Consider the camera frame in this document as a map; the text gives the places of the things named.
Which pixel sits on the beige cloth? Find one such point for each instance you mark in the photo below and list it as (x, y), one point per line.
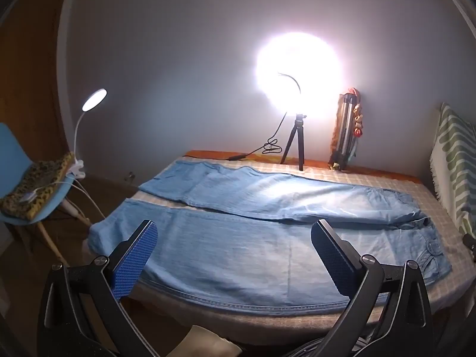
(208, 342)

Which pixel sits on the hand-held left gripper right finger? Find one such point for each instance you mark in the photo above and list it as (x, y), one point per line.
(334, 264)

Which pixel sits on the black gooseneck phone holder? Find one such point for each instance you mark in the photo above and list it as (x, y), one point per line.
(295, 80)

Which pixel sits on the beige plaid blanket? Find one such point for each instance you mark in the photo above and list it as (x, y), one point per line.
(438, 200)

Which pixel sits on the orange bed sheet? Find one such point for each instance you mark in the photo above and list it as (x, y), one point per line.
(208, 155)

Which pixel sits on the brown wooden door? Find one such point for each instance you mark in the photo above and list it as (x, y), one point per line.
(33, 63)

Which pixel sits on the green white striped pillow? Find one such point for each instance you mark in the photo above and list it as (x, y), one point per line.
(457, 163)

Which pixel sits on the blue denim pants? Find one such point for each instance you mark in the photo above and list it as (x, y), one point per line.
(241, 245)

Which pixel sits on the colourful patterned scarf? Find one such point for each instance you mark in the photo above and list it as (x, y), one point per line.
(359, 117)

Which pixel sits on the black mini tripod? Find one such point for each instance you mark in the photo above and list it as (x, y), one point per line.
(299, 145)

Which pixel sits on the folded silver tripod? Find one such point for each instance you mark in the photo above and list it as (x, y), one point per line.
(347, 126)

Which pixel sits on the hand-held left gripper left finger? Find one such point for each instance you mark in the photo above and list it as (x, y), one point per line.
(134, 260)

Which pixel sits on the light blue chair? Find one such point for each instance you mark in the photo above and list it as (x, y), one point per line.
(9, 148)

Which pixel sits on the leopard print cushion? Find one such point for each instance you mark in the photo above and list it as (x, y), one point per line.
(37, 182)

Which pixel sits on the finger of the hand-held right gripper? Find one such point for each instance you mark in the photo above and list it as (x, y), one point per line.
(470, 243)

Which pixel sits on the white clip lamp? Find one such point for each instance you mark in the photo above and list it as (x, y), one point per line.
(95, 98)

